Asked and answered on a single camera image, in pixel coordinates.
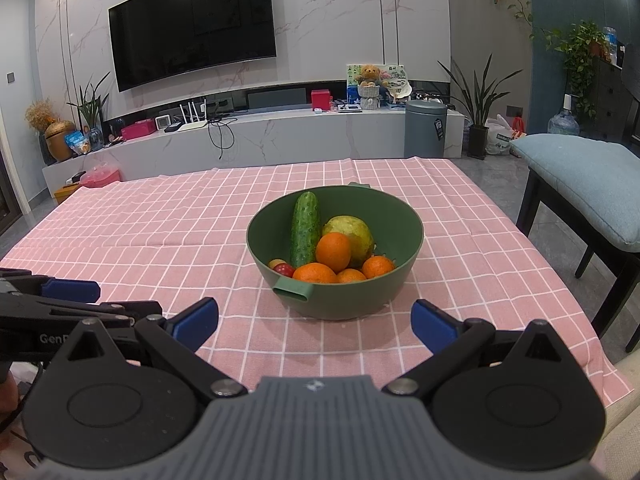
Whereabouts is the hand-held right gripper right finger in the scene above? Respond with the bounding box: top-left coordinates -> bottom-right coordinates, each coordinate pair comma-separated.
382,298 -> 591,397

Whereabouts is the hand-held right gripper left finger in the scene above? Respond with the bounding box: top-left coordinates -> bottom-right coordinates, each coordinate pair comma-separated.
47,296 -> 251,399

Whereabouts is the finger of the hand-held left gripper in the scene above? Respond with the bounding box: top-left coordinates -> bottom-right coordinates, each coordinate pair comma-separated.
0,294 -> 163,332
0,268 -> 101,306

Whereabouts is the green colander bowl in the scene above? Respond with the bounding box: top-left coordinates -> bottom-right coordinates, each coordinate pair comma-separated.
246,181 -> 425,321

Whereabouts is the large dimpled orange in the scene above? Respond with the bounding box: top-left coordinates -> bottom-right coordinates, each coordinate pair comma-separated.
292,262 -> 338,284

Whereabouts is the pink checked tablecloth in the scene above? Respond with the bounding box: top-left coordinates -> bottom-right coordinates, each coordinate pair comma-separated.
0,157 -> 633,411

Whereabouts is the pink plastic container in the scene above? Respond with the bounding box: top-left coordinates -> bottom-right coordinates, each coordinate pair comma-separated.
80,161 -> 122,188

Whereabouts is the green cucumber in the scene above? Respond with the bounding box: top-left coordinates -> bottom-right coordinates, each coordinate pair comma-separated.
291,191 -> 321,268

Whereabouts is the blue snack bag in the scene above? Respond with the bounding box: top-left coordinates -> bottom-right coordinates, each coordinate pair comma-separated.
64,131 -> 93,156

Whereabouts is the golden vase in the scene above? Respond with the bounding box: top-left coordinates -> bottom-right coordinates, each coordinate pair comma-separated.
44,120 -> 77,163

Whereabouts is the dark wooden chair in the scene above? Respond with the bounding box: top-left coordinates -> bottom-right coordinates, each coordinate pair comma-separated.
515,170 -> 640,353

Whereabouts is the pink tissue box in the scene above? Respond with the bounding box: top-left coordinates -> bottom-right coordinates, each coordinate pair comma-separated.
120,119 -> 157,141

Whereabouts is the dried flower bunch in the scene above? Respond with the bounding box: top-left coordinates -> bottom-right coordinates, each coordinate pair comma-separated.
25,99 -> 61,133

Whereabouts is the green potted grass plant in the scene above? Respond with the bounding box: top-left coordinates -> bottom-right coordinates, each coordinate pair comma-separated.
67,72 -> 112,151

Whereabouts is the grey-blue trash bin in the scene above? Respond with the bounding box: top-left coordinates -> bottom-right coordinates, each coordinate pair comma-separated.
403,99 -> 447,158

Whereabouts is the white plastic bag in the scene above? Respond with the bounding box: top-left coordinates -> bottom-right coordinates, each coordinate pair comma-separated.
484,115 -> 521,156

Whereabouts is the white wifi router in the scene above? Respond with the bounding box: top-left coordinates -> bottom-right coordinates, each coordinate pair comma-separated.
177,101 -> 210,132

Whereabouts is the light blue seat cushion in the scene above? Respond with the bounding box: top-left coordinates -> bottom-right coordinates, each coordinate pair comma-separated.
509,132 -> 640,252

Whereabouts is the white marble tv cabinet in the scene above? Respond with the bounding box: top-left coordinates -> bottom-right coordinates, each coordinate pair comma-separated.
42,107 -> 466,196

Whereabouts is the long-leaf potted plant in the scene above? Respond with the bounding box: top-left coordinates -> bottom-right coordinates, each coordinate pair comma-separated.
437,52 -> 511,161

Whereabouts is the white knit basket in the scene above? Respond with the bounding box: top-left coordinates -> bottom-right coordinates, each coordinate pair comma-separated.
357,84 -> 381,112

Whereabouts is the large water jug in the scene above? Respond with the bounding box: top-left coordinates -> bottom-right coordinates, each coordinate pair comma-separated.
547,94 -> 581,136

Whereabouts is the round printed fan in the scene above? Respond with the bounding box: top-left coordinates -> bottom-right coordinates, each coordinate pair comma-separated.
380,65 -> 415,101

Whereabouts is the brown teddy bear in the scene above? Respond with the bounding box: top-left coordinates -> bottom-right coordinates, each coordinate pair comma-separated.
356,64 -> 383,88

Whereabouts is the dark storage cabinet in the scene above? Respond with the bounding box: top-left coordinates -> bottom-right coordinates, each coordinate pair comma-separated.
592,55 -> 640,141

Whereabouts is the black flat-screen television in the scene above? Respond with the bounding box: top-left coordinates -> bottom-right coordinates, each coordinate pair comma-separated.
108,0 -> 277,93

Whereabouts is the leafy pothos plant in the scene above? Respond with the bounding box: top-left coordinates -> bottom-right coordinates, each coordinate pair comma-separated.
545,20 -> 613,121

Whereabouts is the black cable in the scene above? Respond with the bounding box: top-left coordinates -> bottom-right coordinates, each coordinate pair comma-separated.
206,116 -> 238,161

